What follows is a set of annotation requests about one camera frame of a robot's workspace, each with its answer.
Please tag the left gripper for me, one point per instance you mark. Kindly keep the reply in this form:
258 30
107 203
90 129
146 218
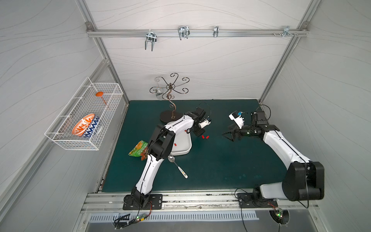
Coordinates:
198 129

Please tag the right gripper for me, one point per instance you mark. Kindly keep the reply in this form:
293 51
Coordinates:
236 134

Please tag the white storage box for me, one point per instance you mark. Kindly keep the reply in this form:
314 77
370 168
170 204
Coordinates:
182 139

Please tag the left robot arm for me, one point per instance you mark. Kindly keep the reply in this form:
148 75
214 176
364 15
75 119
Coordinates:
172 139

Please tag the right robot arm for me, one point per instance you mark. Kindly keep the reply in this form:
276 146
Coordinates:
304 179

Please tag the black metal cup stand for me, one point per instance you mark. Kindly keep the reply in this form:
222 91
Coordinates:
168 95

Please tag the glass cup on stand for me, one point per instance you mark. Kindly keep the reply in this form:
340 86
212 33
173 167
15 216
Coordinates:
159 93

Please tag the green snack packet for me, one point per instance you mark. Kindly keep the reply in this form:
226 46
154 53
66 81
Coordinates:
140 150

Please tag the metal double hook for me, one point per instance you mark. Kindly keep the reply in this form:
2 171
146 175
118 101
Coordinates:
151 38

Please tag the round black fan board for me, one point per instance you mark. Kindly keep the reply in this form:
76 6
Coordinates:
281 217

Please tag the white vent strip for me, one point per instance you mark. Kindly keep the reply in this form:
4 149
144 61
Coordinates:
203 216

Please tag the orange small spoon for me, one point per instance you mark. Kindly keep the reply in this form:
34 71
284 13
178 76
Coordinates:
100 95

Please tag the orange blue patterned bowl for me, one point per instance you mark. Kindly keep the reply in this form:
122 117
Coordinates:
87 126

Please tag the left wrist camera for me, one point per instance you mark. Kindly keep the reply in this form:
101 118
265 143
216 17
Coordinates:
205 123

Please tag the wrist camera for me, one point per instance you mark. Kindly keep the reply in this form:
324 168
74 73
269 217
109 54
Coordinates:
205 123
237 118

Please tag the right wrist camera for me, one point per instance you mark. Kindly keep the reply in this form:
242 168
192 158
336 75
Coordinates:
237 118

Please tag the spoon with white handle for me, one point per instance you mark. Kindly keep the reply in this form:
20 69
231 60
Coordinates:
171 159

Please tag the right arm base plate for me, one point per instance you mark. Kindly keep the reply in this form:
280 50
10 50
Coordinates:
249 200

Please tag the aluminium front rail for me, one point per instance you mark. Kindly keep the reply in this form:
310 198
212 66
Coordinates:
171 201

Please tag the aluminium rail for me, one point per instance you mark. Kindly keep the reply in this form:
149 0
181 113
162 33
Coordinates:
171 201
207 33

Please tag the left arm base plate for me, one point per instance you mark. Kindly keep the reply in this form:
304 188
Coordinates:
152 201

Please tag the white wire basket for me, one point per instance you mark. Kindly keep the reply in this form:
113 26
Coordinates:
83 103

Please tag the aluminium top rail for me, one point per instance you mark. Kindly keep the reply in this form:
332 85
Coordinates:
207 33

